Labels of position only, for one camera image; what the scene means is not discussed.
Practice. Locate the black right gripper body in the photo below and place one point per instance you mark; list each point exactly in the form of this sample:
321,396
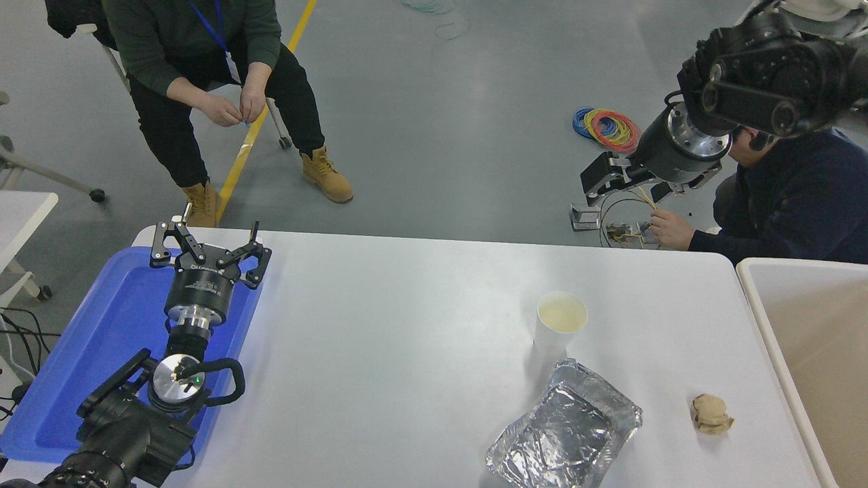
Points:
661,152

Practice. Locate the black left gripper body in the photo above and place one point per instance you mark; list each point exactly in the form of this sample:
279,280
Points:
200,291

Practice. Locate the white paper cup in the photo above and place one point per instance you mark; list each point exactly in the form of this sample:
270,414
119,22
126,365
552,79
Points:
553,337

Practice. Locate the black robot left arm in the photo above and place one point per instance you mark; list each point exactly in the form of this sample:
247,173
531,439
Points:
129,434

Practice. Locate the person's left hand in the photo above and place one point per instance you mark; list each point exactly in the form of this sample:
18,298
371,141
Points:
671,230
252,102

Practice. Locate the person's right hand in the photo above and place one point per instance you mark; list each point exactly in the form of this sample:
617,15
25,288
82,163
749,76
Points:
220,110

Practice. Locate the small metal box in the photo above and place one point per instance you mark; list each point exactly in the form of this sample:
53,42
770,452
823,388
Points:
584,217

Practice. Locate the blue plastic tray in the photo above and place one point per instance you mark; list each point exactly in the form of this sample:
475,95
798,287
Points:
102,339

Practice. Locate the person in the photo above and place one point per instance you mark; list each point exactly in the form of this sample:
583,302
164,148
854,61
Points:
203,41
800,203

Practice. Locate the grey wheeled stand leg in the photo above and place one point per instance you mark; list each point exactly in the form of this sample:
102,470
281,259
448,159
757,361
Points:
41,173

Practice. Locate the white side table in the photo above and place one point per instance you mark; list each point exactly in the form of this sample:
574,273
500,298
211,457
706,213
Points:
20,217

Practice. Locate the large pale bin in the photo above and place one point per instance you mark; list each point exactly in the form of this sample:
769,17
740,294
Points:
827,352

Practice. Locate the crumpled tan paper ball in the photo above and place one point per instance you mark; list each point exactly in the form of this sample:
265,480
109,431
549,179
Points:
712,413

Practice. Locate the crumpled foil tray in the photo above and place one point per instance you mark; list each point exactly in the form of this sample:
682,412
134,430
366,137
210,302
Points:
563,434

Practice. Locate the black jacket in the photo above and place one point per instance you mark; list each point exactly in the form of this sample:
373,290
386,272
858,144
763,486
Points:
74,17

